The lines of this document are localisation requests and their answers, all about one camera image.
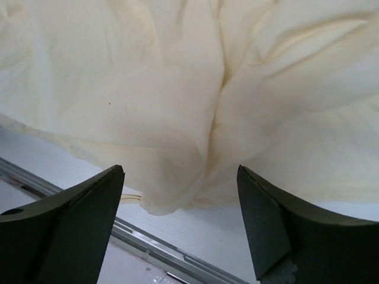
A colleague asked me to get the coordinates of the cream yellow jacket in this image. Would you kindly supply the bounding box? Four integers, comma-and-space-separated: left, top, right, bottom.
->
1, 1, 378, 215

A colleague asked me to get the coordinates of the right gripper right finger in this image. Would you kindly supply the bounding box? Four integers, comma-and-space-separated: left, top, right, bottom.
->
237, 166, 378, 283

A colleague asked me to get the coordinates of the aluminium table frame rail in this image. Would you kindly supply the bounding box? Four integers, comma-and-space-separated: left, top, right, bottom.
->
1, 159, 256, 283

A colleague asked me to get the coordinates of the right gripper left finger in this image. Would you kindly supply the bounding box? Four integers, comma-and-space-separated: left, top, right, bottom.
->
1, 165, 124, 283

